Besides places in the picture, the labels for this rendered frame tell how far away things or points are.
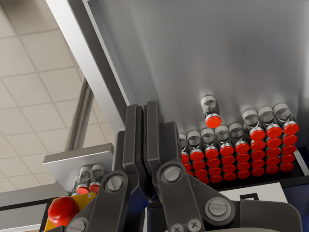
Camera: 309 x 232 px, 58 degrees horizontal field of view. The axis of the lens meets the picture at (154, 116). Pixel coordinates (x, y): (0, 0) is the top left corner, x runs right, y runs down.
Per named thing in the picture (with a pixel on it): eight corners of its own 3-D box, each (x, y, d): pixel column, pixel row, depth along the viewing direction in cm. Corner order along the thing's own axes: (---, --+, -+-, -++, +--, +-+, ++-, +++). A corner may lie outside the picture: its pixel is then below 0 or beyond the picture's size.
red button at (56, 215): (86, 204, 42) (81, 230, 39) (61, 208, 42) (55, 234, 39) (75, 190, 39) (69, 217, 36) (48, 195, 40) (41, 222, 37)
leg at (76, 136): (113, 47, 124) (86, 205, 67) (94, 52, 125) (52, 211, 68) (105, 28, 118) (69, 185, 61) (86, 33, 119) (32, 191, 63)
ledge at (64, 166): (134, 185, 59) (134, 193, 57) (77, 194, 61) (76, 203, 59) (111, 142, 49) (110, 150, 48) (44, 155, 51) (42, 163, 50)
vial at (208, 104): (216, 105, 41) (222, 125, 38) (201, 107, 42) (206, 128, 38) (214, 93, 40) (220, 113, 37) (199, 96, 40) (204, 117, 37)
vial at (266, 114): (271, 115, 43) (282, 136, 39) (256, 118, 43) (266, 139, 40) (271, 104, 41) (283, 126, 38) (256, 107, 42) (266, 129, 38)
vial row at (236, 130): (286, 122, 44) (297, 144, 41) (174, 143, 47) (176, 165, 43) (287, 112, 43) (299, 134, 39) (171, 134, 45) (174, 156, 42)
